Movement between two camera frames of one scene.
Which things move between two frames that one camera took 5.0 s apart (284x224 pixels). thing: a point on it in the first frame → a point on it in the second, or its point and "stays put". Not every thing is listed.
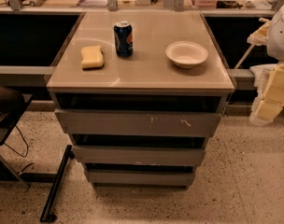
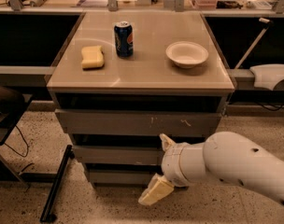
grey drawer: x=142 y=155 stays put
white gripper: x=280 y=36 → x=172 y=162
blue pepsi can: x=123 y=39 stays put
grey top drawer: x=138 y=124 stays put
